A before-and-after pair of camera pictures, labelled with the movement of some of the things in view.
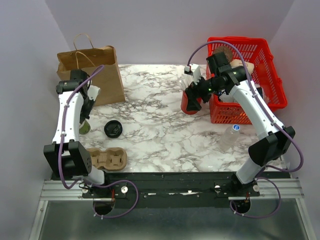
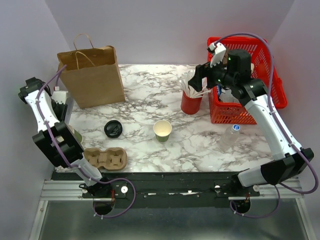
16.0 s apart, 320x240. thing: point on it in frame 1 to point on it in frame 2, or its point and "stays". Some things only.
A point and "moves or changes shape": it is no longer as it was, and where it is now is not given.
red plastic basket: (266, 74) stays
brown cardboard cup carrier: (114, 159) stays
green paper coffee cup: (86, 128) moves or changes shape
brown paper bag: (107, 79) stays
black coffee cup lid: (113, 129) stays
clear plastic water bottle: (229, 137) stays
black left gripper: (85, 114) to (61, 116)
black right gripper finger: (193, 104) to (196, 81)
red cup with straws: (185, 80) stays
